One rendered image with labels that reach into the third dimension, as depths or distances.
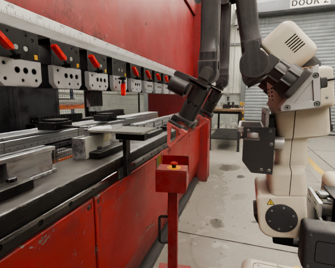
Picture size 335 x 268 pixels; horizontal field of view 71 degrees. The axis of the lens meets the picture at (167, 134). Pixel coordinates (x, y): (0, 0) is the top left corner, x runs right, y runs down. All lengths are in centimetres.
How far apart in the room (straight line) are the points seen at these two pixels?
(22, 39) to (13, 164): 37
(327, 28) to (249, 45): 813
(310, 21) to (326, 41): 74
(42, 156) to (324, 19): 851
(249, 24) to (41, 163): 78
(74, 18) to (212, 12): 54
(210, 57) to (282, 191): 51
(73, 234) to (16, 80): 52
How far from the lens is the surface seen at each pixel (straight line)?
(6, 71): 80
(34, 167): 90
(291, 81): 72
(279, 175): 91
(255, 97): 833
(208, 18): 77
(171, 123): 72
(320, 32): 876
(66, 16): 103
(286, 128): 90
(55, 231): 84
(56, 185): 82
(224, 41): 119
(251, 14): 77
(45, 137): 128
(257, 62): 71
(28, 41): 88
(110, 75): 126
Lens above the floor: 114
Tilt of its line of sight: 9 degrees down
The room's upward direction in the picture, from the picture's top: straight up
